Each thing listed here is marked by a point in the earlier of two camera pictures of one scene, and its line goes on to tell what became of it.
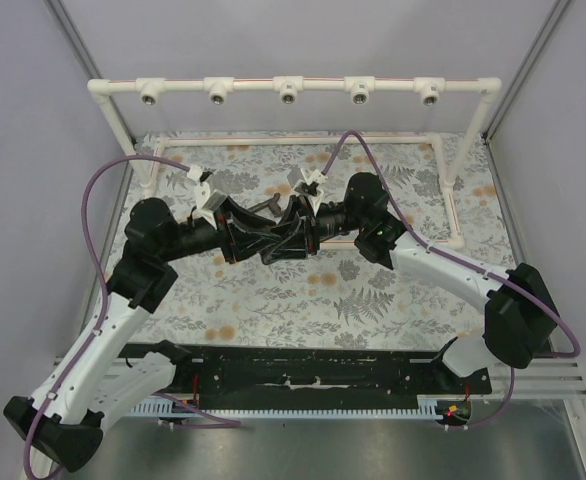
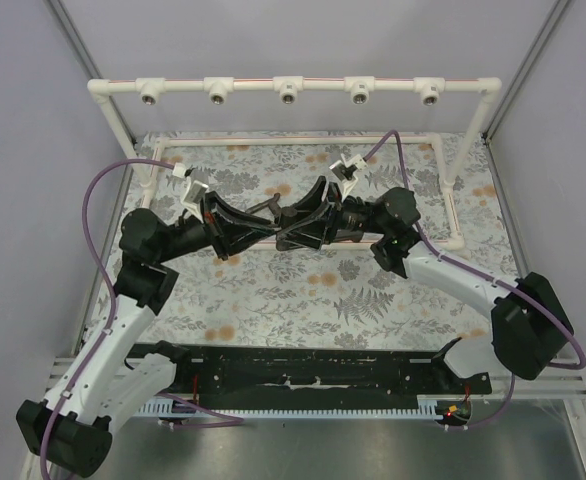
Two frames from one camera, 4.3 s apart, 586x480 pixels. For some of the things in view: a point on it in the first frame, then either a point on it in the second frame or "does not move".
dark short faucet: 273,204 does not move
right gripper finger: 291,248 to 307,235
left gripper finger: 261,248 to 237,240
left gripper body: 228,238 does not move
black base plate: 430,371 does not move
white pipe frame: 289,92 does not move
